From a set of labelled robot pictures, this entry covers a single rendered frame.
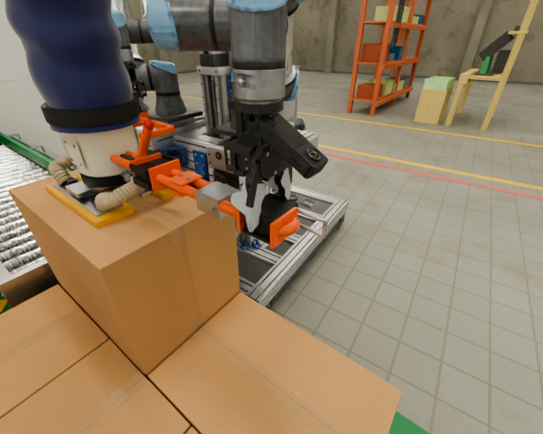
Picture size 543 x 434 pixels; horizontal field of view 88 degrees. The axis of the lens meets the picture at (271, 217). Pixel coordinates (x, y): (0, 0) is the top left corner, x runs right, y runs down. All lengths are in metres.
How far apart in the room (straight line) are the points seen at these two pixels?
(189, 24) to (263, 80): 0.17
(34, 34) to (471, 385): 1.97
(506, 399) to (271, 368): 1.19
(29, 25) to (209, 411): 0.97
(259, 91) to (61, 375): 0.95
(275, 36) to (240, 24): 0.04
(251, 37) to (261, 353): 0.82
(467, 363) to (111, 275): 1.64
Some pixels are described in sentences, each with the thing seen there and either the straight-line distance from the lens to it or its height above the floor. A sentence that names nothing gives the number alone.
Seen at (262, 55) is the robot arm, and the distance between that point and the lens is 0.41.
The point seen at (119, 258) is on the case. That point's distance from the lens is 0.71.
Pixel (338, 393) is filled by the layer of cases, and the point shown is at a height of 0.54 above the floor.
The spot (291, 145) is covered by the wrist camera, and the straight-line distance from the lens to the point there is 0.42.
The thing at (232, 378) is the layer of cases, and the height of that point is 0.54.
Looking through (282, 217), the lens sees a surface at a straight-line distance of 0.48.
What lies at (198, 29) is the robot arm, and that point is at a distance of 0.53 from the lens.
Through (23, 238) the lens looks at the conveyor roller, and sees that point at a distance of 1.81.
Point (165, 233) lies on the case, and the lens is 0.74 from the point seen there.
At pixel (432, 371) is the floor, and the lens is 1.73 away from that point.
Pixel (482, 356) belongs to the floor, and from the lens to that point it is 1.91.
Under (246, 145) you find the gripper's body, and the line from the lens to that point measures 0.45.
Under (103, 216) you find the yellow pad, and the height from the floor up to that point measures 0.97.
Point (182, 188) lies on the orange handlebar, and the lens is 0.64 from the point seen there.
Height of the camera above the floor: 1.36
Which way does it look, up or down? 32 degrees down
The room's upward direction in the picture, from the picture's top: straight up
